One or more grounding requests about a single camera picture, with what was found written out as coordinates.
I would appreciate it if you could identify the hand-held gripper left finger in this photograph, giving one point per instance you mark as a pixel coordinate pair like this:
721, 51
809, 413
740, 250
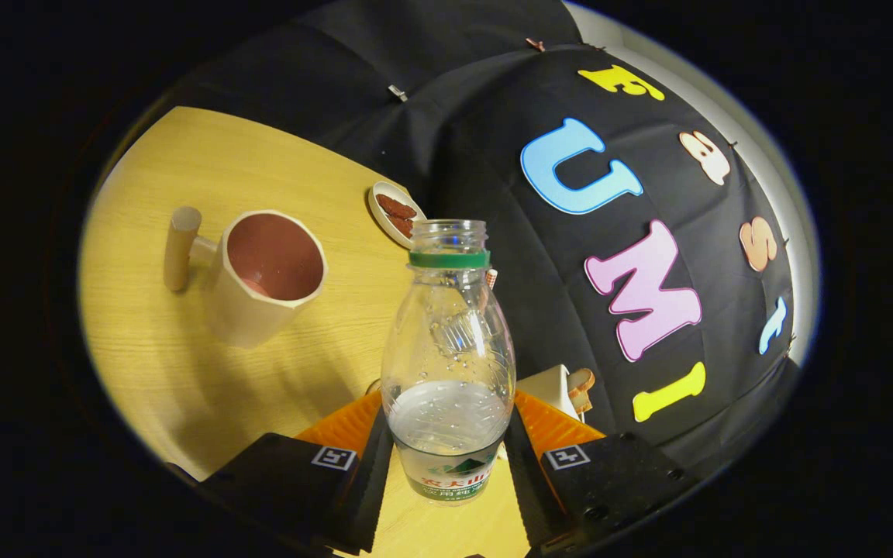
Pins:
373, 496

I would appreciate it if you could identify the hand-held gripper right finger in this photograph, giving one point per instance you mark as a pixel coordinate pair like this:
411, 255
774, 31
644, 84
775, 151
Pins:
528, 496

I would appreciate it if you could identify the clear plastic juice bottle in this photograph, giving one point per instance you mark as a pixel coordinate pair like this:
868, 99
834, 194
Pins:
446, 418

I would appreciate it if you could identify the toast slice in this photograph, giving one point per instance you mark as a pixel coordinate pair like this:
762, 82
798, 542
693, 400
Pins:
582, 403
580, 381

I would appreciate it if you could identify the white toaster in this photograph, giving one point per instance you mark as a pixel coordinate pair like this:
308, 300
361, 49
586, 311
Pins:
543, 387

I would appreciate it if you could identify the brown food piece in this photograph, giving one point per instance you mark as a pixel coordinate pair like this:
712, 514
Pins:
396, 206
401, 226

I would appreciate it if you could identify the small white plate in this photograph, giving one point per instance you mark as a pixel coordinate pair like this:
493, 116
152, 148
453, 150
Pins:
378, 208

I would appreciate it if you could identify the black backdrop cloth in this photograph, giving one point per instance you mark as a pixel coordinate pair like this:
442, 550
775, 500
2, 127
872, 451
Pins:
493, 155

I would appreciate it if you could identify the wooden table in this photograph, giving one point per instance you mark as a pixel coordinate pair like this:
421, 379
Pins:
183, 170

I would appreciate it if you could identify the silver metal clip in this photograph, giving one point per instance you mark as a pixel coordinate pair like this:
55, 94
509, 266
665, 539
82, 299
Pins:
398, 93

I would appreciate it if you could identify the pink clip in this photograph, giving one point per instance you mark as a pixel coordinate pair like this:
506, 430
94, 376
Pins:
536, 44

